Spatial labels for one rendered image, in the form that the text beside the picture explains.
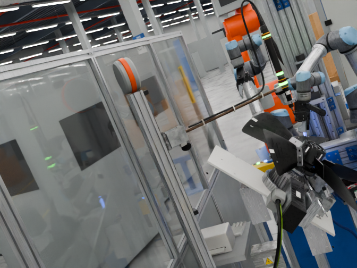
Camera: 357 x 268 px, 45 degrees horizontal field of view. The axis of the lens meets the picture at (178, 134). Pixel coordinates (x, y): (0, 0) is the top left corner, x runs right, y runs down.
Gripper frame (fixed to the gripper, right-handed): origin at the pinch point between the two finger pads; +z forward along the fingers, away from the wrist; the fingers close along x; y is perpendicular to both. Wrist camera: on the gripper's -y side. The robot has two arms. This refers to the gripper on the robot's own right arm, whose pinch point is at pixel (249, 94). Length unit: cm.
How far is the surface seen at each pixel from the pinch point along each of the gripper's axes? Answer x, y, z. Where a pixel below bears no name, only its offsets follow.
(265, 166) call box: 3.2, -19.4, 41.2
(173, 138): 25, -90, -6
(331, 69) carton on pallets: -81, 753, 117
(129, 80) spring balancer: 31, -98, -38
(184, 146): 24, -86, 0
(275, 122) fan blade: -15, -47, 11
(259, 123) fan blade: -7, -49, 8
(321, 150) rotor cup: -32, -61, 28
